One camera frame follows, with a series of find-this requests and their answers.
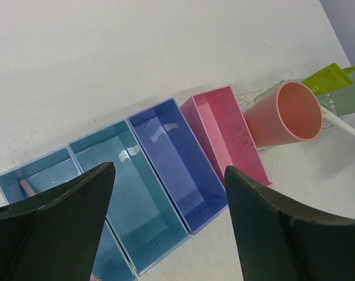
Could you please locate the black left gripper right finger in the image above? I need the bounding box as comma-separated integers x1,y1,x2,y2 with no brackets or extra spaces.
225,166,355,280

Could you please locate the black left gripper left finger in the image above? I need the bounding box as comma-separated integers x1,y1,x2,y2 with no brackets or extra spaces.
0,162,115,280

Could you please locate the white pink toothbrush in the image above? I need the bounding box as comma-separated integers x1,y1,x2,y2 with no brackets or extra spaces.
19,179,37,197

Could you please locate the orange plastic cup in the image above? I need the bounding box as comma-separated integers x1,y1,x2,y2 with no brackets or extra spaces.
244,81,323,148

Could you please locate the green plastic cup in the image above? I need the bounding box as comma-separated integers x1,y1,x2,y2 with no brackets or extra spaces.
318,70,355,116

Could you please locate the clear textured oval tray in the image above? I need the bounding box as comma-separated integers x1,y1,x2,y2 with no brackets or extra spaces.
234,79,339,153

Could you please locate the light blue drawer box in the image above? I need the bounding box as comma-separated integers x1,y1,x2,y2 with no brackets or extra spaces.
68,120,190,276
0,148,137,280

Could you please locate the pink drawer box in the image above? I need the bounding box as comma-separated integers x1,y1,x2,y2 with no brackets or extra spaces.
180,86,272,187

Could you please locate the purple drawer box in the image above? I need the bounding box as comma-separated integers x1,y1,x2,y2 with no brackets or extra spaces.
127,98,228,235

